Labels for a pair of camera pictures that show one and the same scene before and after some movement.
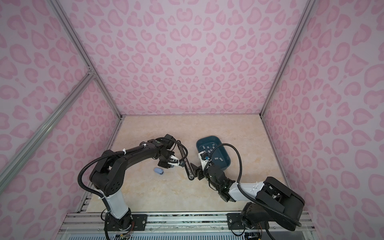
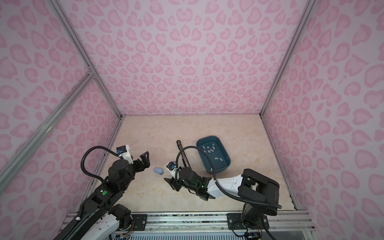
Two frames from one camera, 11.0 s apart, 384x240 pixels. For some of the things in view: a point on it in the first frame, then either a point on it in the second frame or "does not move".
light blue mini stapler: [158, 170] does not move
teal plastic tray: [220, 156] does not move
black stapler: [189, 171] does not move
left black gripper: [163, 164] -> [146, 161]
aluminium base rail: [93, 223] does not move
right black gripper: [198, 171] -> [173, 183]
